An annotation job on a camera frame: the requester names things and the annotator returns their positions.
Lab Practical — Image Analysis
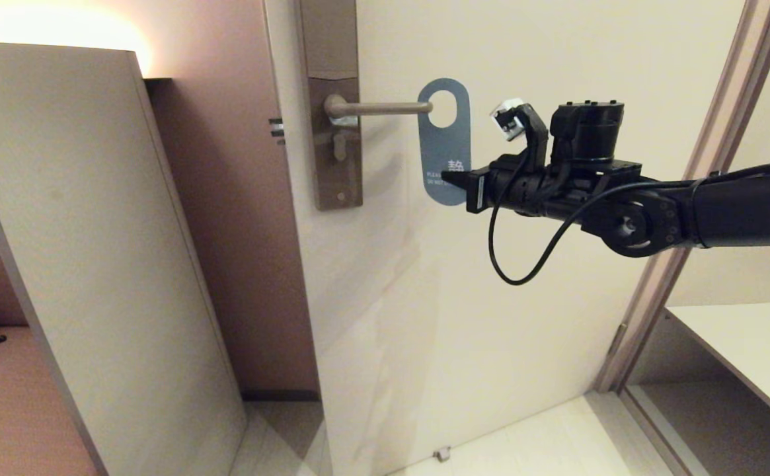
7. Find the blue do-not-disturb door hanger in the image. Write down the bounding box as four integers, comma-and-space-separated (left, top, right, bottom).
418, 78, 472, 206

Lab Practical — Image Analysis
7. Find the white door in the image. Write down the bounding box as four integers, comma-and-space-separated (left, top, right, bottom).
262, 0, 750, 476

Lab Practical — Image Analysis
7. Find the brown door lock plate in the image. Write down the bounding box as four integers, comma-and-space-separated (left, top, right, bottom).
295, 0, 364, 211

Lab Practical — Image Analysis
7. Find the dark baseboard strip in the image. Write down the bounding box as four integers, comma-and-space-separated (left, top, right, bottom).
242, 389, 323, 403

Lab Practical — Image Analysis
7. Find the white shelf board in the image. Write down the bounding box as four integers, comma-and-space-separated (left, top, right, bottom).
663, 299, 770, 442

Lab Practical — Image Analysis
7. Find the beige cabinet panel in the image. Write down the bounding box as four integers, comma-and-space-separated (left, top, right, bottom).
0, 42, 249, 476

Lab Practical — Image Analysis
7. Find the brown leather chair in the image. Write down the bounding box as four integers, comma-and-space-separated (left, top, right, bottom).
0, 325, 98, 476

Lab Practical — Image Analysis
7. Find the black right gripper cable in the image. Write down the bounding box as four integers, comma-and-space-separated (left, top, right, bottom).
488, 149, 709, 286

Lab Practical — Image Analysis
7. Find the metal door handle lever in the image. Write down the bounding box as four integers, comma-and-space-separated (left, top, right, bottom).
324, 94, 433, 128

